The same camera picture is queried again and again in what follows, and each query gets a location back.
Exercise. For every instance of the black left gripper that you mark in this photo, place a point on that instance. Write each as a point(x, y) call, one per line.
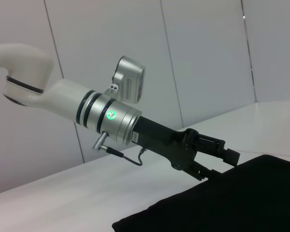
point(164, 142)

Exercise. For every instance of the black t-shirt with FREE print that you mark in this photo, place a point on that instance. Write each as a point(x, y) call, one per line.
point(220, 198)

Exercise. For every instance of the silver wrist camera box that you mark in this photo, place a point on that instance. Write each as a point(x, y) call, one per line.
point(129, 81)

